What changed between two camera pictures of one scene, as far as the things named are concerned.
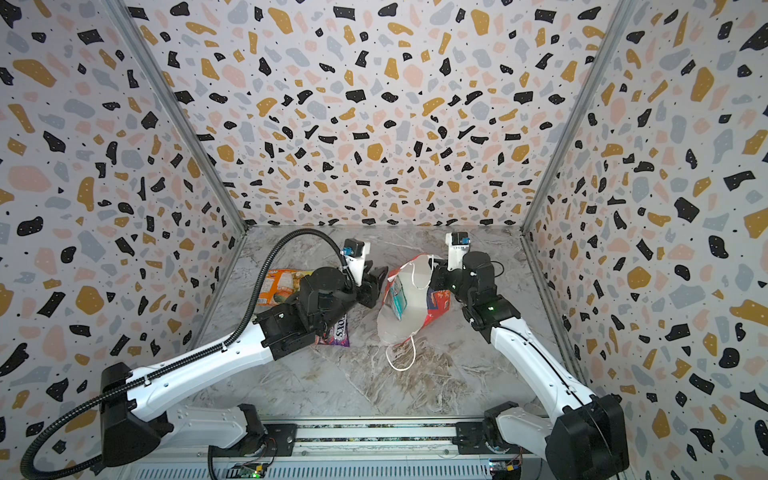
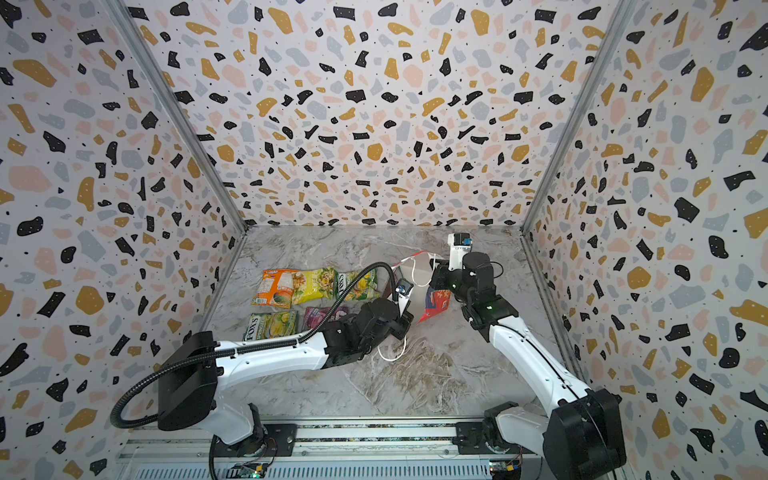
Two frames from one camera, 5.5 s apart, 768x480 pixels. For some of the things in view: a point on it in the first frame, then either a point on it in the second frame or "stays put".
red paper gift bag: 408,305 stays put
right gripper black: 447,278 stays put
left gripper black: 372,284 → 404,323
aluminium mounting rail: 369,448 stays put
